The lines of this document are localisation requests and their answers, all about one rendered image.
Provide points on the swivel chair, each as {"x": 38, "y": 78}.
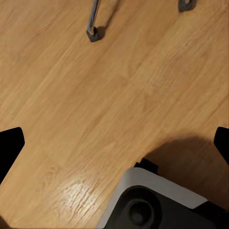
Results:
{"x": 92, "y": 32}

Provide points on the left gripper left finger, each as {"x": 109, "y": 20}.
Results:
{"x": 11, "y": 143}

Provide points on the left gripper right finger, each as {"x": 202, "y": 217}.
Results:
{"x": 221, "y": 141}

